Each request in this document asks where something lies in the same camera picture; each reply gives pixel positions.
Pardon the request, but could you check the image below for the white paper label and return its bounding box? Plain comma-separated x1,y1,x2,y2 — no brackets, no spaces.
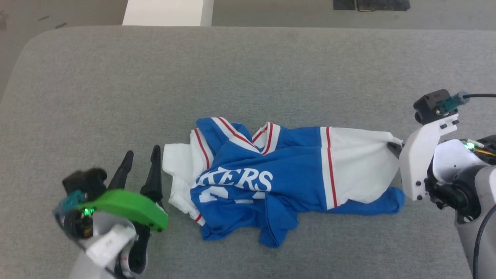
85,224,137,268

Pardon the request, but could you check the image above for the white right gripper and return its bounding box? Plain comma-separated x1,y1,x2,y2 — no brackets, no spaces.
387,114,460,202

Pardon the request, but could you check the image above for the blue and white sports jersey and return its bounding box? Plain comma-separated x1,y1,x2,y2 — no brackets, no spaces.
162,116,406,248

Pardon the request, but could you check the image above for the white box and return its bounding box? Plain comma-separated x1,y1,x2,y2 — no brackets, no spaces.
122,0,215,27

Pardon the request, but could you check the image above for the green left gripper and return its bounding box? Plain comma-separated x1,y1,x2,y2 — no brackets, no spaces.
77,145,169,233

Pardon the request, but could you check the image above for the large black floor mat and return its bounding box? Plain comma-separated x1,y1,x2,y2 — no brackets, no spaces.
356,0,411,12

